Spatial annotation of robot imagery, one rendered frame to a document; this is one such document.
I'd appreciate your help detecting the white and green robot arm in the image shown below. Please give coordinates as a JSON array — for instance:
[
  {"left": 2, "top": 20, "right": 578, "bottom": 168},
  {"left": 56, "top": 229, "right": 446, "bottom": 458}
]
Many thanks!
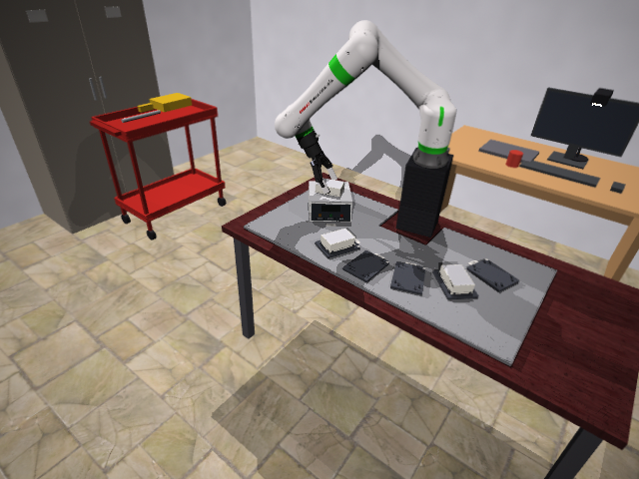
[{"left": 275, "top": 21, "right": 456, "bottom": 169}]

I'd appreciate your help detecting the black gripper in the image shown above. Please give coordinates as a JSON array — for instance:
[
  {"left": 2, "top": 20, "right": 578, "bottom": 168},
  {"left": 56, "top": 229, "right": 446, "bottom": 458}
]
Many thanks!
[{"left": 304, "top": 142, "right": 337, "bottom": 194}]

